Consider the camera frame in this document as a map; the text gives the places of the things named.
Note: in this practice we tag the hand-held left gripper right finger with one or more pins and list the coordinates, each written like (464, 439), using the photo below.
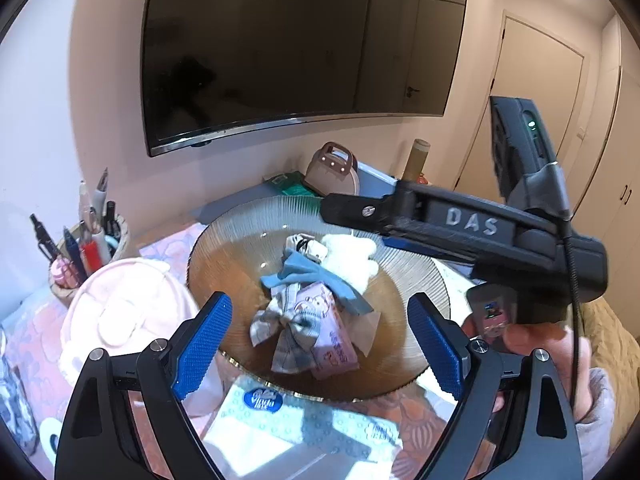
(435, 340)

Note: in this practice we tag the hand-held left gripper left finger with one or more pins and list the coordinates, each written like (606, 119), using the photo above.
(202, 340)

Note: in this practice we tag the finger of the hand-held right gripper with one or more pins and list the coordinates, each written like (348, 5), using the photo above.
(355, 210)

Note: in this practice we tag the white fluffy plush toy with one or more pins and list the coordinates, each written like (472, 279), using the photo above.
(350, 250)

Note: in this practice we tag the blue white labelled packet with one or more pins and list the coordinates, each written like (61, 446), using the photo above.
(310, 247)

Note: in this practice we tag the translucent plastic bag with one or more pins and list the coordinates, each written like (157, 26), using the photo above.
(367, 335)

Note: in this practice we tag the amber ribbed glass plate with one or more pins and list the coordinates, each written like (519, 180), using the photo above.
(235, 270)

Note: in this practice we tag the patterned fabric bow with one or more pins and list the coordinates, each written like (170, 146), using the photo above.
(290, 330)

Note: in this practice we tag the purple tissue packet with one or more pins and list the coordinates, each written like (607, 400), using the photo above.
(335, 345)

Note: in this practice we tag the person's right forearm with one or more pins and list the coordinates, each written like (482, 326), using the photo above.
(597, 420)

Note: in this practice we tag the person's right hand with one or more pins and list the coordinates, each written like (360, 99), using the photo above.
(560, 342)

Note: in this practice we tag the blue storage box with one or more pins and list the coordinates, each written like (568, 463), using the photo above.
(375, 180)

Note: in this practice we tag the brown white handbag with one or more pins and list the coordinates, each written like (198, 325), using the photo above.
(332, 175)

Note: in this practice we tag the green book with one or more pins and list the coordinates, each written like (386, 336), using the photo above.
(295, 185)

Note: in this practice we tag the brown cardboard tube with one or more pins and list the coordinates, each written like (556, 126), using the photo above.
(415, 160)

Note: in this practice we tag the pink pencil case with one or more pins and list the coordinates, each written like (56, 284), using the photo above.
(125, 310)

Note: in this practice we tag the white blue tissue pack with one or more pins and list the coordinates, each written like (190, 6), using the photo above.
(300, 420)

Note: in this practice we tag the pen holder with pens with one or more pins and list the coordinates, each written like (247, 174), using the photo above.
(90, 255)

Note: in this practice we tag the yellow quilted bedding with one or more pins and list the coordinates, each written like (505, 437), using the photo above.
(622, 360)

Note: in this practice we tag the white wardrobe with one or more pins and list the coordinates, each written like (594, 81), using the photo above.
(615, 135)

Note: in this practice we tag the dark patterned cloth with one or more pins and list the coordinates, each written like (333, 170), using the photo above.
(17, 390)

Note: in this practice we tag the white door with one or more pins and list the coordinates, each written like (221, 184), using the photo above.
(540, 60)

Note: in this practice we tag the black wall television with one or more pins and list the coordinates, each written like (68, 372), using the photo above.
(300, 35)

